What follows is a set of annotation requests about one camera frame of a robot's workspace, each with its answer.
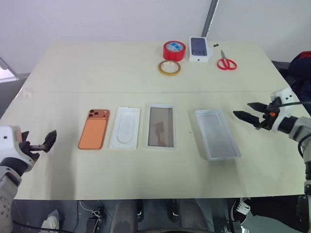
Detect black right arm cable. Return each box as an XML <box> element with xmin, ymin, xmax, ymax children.
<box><xmin>268</xmin><ymin>100</ymin><xmax>311</xmax><ymax>166</ymax></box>

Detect white box lid frame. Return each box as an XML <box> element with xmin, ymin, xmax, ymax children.
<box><xmin>146</xmin><ymin>104</ymin><xmax>176</xmax><ymax>149</ymax></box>

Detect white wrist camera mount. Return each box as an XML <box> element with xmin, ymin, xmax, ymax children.
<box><xmin>270</xmin><ymin>87</ymin><xmax>296</xmax><ymax>133</ymax></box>
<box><xmin>0</xmin><ymin>125</ymin><xmax>37</xmax><ymax>172</ymax></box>

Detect white phone box base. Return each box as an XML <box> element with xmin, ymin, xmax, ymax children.
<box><xmin>195</xmin><ymin>109</ymin><xmax>242</xmax><ymax>161</ymax></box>

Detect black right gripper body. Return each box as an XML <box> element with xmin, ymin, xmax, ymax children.
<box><xmin>254</xmin><ymin>101</ymin><xmax>280</xmax><ymax>131</ymax></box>

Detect grey window frame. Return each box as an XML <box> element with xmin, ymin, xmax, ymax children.
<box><xmin>0</xmin><ymin>56</ymin><xmax>19</xmax><ymax>83</ymax></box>

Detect person in dark red jacket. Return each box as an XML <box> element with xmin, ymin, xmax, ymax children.
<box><xmin>288</xmin><ymin>50</ymin><xmax>311</xmax><ymax>102</ymax></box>

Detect black shoe with white logo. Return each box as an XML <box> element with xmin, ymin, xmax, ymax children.
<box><xmin>167</xmin><ymin>199</ymin><xmax>180</xmax><ymax>223</ymax></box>
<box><xmin>137</xmin><ymin>199</ymin><xmax>144</xmax><ymax>223</ymax></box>

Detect orange smartphone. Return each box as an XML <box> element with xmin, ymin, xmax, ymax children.
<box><xmin>78</xmin><ymin>109</ymin><xmax>110</xmax><ymax>150</ymax></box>

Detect red tape roll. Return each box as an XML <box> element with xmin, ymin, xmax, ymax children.
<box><xmin>163</xmin><ymin>40</ymin><xmax>187</xmax><ymax>62</ymax></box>

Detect red handled scissors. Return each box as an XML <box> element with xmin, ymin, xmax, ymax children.
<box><xmin>217</xmin><ymin>50</ymin><xmax>238</xmax><ymax>71</ymax></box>

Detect yellow tape roll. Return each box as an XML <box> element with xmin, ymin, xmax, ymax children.
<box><xmin>158</xmin><ymin>60</ymin><xmax>182</xmax><ymax>76</ymax></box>

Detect dark rounded shape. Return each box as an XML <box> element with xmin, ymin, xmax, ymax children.
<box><xmin>113</xmin><ymin>200</ymin><xmax>139</xmax><ymax>233</ymax></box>
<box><xmin>179</xmin><ymin>199</ymin><xmax>210</xmax><ymax>233</ymax></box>

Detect white box with blue phone print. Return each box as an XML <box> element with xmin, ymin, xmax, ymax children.
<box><xmin>189</xmin><ymin>36</ymin><xmax>214</xmax><ymax>63</ymax></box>

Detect black power strip with cables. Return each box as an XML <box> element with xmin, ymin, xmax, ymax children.
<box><xmin>77</xmin><ymin>200</ymin><xmax>103</xmax><ymax>233</ymax></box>

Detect black trouser leg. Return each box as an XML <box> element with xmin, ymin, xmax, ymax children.
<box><xmin>249</xmin><ymin>196</ymin><xmax>306</xmax><ymax>233</ymax></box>

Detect white moulded insert tray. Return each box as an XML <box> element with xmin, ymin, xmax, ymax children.
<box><xmin>109</xmin><ymin>106</ymin><xmax>141</xmax><ymax>150</ymax></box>

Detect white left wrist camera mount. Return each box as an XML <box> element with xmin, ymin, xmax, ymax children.
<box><xmin>0</xmin><ymin>125</ymin><xmax>37</xmax><ymax>172</ymax></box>

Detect black and white sneaker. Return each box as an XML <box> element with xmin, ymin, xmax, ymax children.
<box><xmin>230</xmin><ymin>198</ymin><xmax>251</xmax><ymax>225</ymax></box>

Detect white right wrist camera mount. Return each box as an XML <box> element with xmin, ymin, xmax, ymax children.
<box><xmin>270</xmin><ymin>87</ymin><xmax>296</xmax><ymax>133</ymax></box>

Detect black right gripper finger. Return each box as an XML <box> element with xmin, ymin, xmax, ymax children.
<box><xmin>247</xmin><ymin>102</ymin><xmax>268</xmax><ymax>113</ymax></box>
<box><xmin>233</xmin><ymin>110</ymin><xmax>263</xmax><ymax>128</ymax></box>

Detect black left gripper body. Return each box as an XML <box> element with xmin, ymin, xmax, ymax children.
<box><xmin>17</xmin><ymin>139</ymin><xmax>46</xmax><ymax>162</ymax></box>

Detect grey metal pole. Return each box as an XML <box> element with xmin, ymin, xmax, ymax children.
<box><xmin>201</xmin><ymin>0</ymin><xmax>220</xmax><ymax>38</ymax></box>

